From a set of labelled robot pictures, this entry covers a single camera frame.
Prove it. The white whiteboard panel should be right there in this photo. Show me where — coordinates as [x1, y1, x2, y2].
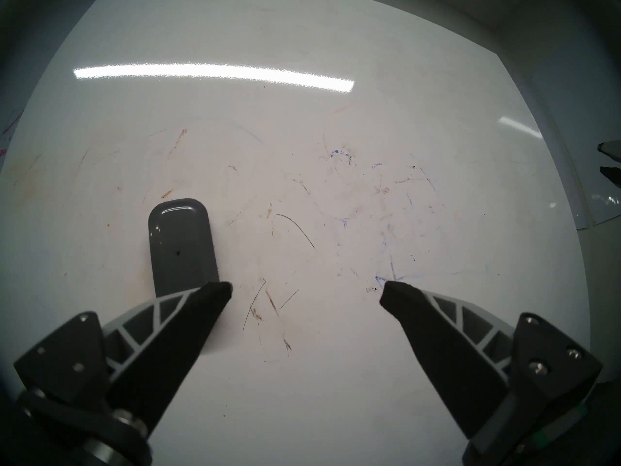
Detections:
[0, 0, 597, 466]

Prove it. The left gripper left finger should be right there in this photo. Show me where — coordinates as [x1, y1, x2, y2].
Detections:
[13, 281, 233, 466]

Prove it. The dark grey whiteboard eraser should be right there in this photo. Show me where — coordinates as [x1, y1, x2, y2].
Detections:
[147, 198, 220, 301]

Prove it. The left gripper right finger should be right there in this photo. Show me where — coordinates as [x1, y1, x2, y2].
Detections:
[379, 282, 604, 466]

